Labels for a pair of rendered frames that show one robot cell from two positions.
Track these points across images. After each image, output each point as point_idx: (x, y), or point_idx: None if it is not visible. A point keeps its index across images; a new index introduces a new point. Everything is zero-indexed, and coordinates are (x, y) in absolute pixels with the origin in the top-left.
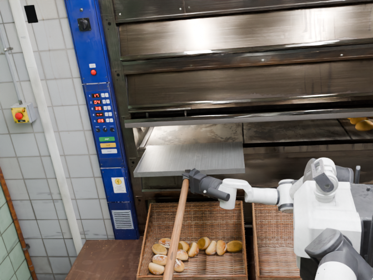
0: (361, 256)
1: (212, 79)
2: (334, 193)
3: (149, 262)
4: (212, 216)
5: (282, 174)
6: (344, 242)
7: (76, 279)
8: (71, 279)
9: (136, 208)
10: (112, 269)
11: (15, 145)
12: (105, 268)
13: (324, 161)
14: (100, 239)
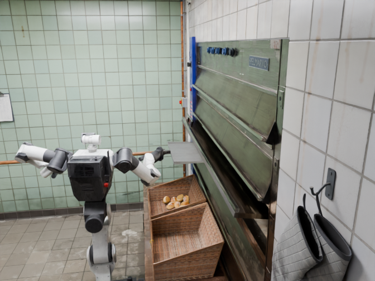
0: (55, 159)
1: (208, 110)
2: (88, 148)
3: (169, 197)
4: (198, 199)
5: (215, 194)
6: (57, 151)
7: (158, 184)
8: (158, 183)
9: (196, 175)
10: (167, 191)
11: (186, 117)
12: (167, 189)
13: (95, 135)
14: None
